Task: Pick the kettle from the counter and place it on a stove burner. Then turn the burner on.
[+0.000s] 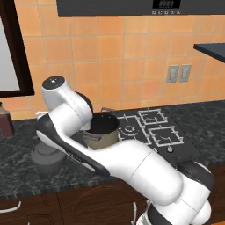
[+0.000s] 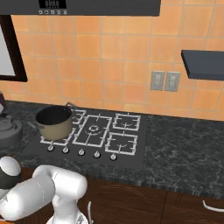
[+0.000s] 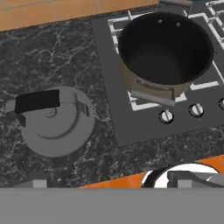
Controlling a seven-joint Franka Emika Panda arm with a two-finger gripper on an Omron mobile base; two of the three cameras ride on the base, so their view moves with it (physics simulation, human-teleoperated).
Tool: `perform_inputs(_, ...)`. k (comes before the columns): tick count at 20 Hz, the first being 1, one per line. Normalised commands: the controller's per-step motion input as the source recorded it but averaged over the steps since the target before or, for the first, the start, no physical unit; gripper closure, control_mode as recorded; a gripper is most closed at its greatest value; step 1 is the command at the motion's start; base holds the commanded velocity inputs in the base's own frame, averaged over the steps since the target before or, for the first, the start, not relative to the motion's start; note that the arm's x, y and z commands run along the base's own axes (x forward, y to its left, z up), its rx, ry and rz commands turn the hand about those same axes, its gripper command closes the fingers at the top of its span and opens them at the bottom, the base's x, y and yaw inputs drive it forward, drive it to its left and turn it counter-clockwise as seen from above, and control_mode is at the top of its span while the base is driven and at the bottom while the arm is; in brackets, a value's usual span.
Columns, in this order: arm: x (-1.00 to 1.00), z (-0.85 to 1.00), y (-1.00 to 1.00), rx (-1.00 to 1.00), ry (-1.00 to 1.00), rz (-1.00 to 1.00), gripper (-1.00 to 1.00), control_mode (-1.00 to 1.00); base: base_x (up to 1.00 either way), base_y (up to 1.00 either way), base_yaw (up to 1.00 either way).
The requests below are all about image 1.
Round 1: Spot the dark wall shelf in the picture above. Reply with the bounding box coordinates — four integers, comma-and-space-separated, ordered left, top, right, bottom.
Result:
192, 42, 225, 64

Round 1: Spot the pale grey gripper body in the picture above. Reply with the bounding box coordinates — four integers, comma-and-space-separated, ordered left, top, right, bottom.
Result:
83, 129, 97, 142

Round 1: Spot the brown cupboard door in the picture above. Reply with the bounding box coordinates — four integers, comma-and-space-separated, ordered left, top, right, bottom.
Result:
205, 163, 225, 225
56, 179, 149, 225

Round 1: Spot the white cupboard door handle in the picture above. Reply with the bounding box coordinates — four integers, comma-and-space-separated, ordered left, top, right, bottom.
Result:
132, 201, 139, 225

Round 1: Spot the black hob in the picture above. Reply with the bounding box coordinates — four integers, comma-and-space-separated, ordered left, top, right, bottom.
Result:
98, 106, 204, 169

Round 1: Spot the brown drawer front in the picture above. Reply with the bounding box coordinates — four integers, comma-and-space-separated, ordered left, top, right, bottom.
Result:
0, 192, 61, 225

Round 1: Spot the beige cooking pot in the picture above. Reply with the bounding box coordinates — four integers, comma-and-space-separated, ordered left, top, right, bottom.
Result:
83, 107, 120, 151

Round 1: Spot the brown bottle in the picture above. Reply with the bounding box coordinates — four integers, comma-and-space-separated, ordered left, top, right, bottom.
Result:
0, 101, 16, 139

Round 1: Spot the white drawer handle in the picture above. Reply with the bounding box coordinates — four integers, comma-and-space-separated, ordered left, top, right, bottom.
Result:
0, 200, 22, 214

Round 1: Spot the dark framed window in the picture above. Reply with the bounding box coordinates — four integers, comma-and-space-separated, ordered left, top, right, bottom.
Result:
0, 0, 36, 98

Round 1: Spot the grey wall socket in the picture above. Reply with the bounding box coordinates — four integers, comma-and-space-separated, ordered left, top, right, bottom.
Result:
178, 63, 192, 83
165, 64, 180, 84

